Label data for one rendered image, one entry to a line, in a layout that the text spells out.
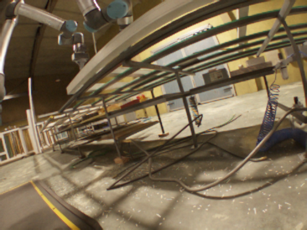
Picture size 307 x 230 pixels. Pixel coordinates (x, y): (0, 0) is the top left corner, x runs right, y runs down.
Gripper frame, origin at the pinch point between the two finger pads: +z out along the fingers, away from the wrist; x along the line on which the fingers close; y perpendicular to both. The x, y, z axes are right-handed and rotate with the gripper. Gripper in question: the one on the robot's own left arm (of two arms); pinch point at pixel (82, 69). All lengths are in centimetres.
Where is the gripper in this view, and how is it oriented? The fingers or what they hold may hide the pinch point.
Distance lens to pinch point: 110.6
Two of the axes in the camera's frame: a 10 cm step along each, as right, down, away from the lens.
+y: -7.8, 1.9, 5.9
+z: 2.7, 9.6, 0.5
